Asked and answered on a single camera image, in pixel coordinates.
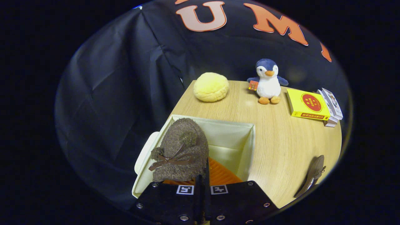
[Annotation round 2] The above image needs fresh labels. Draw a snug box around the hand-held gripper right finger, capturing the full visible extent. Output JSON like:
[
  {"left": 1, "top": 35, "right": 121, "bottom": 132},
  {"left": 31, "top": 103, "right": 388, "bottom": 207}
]
[{"left": 204, "top": 157, "right": 279, "bottom": 225}]

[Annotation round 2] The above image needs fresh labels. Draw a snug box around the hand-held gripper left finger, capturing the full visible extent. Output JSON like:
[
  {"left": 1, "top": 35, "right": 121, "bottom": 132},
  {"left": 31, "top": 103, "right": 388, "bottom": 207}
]
[{"left": 129, "top": 174, "right": 203, "bottom": 225}]

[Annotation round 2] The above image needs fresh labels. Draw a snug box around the brown fuzzy shoe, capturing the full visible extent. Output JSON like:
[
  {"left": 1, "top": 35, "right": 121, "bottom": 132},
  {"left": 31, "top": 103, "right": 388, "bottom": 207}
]
[
  {"left": 148, "top": 118, "right": 209, "bottom": 183},
  {"left": 294, "top": 155, "right": 326, "bottom": 198}
]

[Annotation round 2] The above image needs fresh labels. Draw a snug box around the cream fabric storage box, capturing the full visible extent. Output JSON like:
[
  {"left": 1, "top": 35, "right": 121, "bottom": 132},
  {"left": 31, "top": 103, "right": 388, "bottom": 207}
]
[{"left": 132, "top": 114, "right": 256, "bottom": 199}]

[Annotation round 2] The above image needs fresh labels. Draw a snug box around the yellow round bun plush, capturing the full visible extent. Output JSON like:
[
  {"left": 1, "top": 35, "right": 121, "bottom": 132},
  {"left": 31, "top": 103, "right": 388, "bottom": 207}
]
[{"left": 193, "top": 72, "right": 229, "bottom": 102}]

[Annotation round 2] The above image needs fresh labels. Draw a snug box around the blue white penguin plush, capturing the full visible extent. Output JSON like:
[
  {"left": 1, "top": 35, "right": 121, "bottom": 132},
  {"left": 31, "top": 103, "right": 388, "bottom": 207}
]
[{"left": 247, "top": 58, "right": 289, "bottom": 105}]

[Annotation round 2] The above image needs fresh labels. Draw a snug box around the yellow book with red circle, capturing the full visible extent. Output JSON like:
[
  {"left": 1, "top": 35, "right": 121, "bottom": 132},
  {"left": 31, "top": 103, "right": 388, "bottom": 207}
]
[{"left": 287, "top": 89, "right": 331, "bottom": 121}]

